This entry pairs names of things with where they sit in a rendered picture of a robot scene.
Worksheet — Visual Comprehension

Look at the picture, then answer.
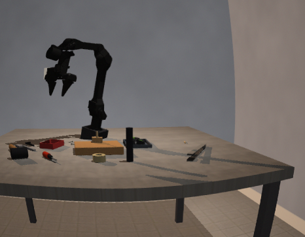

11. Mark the red open tray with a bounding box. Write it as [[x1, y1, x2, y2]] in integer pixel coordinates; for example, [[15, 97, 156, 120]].
[[39, 139, 64, 149]]

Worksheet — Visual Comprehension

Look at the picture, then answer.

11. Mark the black mallet with wooden handle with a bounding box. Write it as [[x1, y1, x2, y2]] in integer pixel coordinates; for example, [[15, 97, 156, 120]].
[[9, 144, 28, 159]]

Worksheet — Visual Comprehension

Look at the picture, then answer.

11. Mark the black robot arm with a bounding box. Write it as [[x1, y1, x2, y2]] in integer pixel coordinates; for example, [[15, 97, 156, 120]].
[[46, 38, 112, 131]]

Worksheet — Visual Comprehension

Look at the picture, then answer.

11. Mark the orange wooden board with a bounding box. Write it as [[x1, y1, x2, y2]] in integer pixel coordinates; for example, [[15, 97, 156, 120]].
[[75, 141, 124, 155]]

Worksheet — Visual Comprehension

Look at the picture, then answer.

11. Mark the red-handled screwdriver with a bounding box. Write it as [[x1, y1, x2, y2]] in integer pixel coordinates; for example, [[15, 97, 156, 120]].
[[43, 151, 56, 160]]

